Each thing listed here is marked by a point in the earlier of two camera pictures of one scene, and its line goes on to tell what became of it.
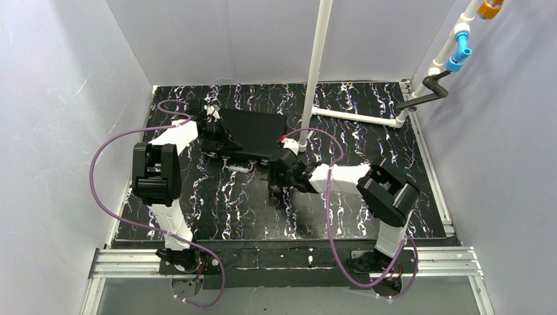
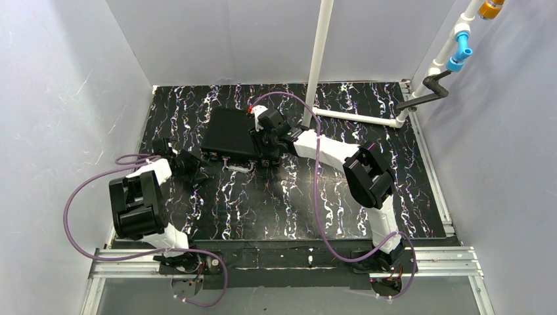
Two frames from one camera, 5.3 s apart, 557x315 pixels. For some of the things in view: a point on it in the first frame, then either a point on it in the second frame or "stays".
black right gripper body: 278,174 to 262,142
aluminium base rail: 431,262 stays
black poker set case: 258,133 stays
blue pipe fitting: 455,63 stays
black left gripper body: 221,136 to 164,147
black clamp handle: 430,82 stays
